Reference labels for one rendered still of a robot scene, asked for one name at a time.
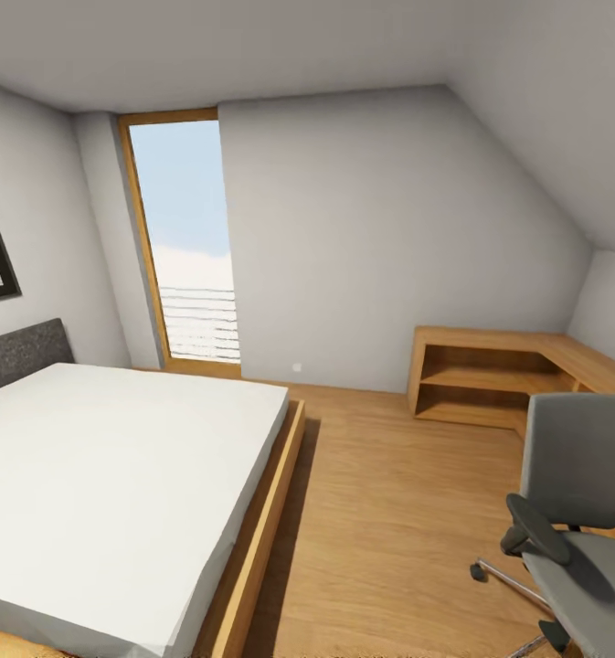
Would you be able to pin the bed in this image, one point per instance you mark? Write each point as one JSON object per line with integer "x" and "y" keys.
{"x": 137, "y": 510}

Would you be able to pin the swivel chair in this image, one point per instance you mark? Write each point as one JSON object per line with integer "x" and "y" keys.
{"x": 568, "y": 478}

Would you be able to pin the fixed window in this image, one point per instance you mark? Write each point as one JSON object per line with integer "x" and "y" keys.
{"x": 175, "y": 173}

